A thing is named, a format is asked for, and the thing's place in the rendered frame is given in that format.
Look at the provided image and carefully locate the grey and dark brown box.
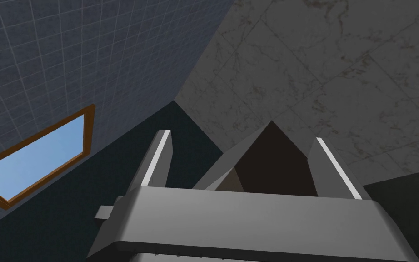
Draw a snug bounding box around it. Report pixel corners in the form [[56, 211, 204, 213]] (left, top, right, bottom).
[[193, 120, 319, 197]]

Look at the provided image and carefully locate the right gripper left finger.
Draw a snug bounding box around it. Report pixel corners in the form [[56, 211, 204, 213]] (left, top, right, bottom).
[[127, 129, 174, 193]]

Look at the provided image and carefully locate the brown framed window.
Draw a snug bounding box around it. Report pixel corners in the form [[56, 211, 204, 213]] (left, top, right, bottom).
[[0, 103, 96, 212]]

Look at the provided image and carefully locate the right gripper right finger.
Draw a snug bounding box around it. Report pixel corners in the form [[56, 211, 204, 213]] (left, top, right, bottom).
[[307, 137, 372, 201]]

